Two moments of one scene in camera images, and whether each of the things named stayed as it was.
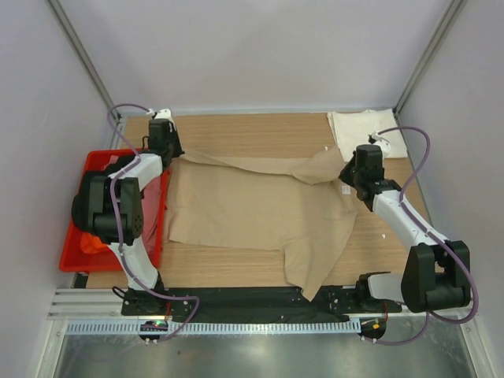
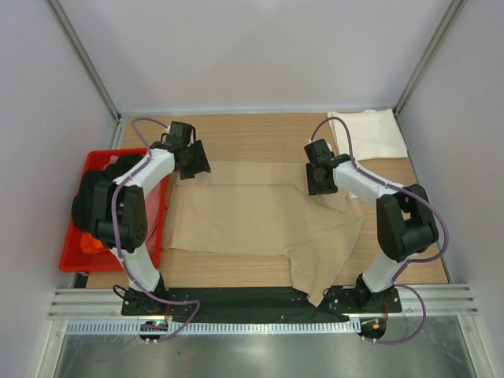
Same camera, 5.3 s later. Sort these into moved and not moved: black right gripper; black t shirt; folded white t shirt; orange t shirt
Moved: black right gripper
Not moved: orange t shirt; black t shirt; folded white t shirt
